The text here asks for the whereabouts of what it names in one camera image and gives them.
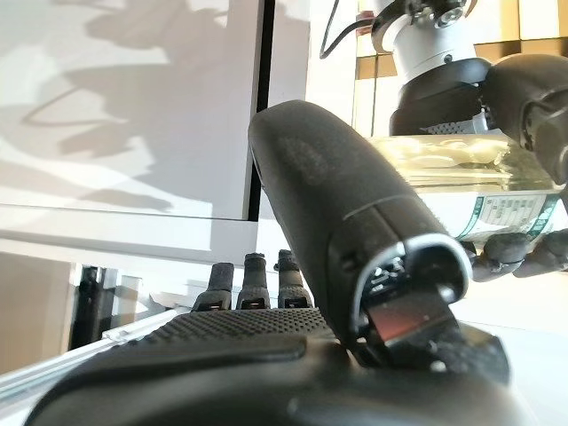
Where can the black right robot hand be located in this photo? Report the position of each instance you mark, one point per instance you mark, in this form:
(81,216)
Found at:
(333,199)

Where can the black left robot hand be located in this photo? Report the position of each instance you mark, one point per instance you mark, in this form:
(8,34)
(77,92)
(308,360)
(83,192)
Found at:
(523,89)

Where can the yellow drink bottle white cap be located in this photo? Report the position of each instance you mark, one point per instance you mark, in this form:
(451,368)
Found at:
(444,164)

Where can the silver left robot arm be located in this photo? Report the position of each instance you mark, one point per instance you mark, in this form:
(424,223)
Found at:
(421,44)

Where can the white counter cabinet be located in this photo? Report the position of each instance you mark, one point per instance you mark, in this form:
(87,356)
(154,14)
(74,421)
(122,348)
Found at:
(133,133)

